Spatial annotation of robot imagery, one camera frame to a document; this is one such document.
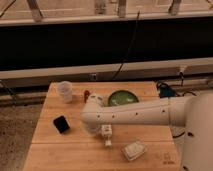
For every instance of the dark red small object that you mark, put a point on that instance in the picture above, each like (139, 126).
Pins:
(86, 95)

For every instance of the green bowl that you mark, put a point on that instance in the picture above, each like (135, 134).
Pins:
(122, 97)

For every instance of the white tube with cap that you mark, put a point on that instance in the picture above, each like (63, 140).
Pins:
(106, 132)

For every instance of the clear plastic cup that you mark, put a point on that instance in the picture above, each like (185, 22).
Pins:
(64, 90)

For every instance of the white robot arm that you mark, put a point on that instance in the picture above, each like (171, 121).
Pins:
(195, 113)

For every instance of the black eraser block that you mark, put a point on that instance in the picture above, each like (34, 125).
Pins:
(61, 124)

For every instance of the clear plastic wrapped packet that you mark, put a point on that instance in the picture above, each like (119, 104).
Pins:
(134, 150)

